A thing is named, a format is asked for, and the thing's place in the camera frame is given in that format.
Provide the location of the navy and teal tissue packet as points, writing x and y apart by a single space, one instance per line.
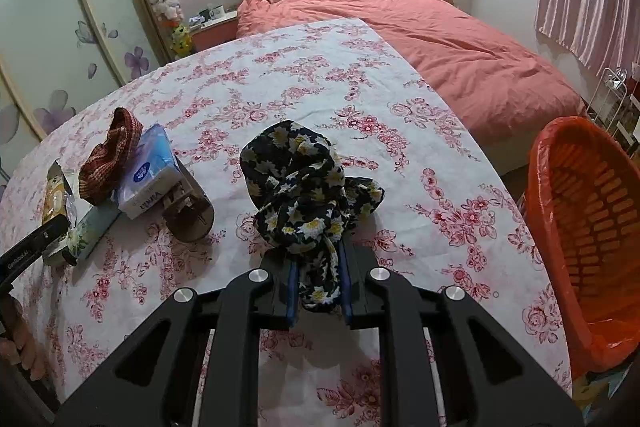
95 227

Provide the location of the black floral cloth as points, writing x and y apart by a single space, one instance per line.
300 187

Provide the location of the bed with salmon duvet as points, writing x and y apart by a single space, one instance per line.
450 57

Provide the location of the person's left hand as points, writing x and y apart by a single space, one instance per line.
22 347

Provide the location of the floral tablecloth table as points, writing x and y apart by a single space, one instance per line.
300 72

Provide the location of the blue tissue pack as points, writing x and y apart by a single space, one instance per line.
147 177

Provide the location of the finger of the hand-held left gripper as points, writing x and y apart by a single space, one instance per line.
56 228

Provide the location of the orange plastic laundry basket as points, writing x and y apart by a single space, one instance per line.
615 337

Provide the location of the plush toy stack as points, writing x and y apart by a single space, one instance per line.
167 2

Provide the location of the yellow patterned snack bag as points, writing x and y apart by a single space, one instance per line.
52 197

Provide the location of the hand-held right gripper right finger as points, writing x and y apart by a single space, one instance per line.
347 292

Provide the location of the glass wardrobe with purple flowers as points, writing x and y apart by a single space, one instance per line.
50 32

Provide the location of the red woven cloth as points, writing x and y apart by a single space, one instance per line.
107 162

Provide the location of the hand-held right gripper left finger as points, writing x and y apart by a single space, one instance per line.
291 292

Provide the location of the brown slipper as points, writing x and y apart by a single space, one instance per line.
192 222

